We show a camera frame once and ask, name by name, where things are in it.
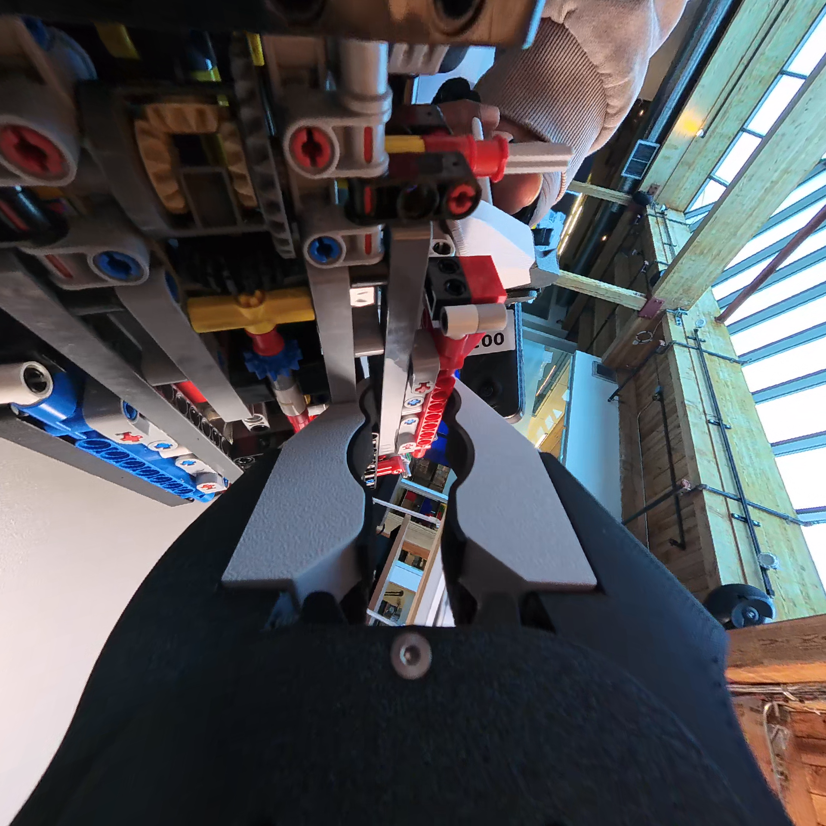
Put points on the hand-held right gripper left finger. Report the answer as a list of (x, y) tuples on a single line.
[(303, 510)]

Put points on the white duct vent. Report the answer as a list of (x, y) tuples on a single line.
[(640, 158)]

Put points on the lego race car model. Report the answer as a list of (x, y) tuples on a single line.
[(193, 226)]

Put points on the black ceiling spotlight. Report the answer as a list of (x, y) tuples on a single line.
[(742, 606)]

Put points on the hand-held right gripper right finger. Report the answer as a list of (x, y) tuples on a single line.
[(523, 516)]

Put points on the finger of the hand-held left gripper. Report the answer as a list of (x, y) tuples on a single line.
[(503, 242)]

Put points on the person's left hand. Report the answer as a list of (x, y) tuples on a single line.
[(516, 193)]

